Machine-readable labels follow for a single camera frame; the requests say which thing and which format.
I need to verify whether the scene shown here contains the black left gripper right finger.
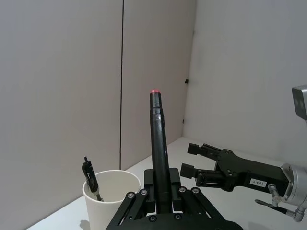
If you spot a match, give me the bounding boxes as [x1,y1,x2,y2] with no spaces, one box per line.
[168,168,227,222]

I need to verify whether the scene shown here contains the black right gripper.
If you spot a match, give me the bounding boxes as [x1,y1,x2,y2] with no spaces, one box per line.
[179,143,289,196]

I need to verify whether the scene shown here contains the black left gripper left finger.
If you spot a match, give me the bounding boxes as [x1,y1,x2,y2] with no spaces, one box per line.
[105,169,158,230]

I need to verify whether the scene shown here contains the black pen with red end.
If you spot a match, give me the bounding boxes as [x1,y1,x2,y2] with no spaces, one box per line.
[149,88,174,214]

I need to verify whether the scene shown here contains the white paper cup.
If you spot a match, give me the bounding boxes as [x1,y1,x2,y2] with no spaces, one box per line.
[82,169,141,230]

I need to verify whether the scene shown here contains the black pen with clip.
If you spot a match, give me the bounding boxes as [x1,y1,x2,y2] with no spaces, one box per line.
[81,156,105,202]

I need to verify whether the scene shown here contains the thin dark cable silver plug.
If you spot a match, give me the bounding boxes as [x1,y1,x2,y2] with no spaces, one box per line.
[255,184,300,216]

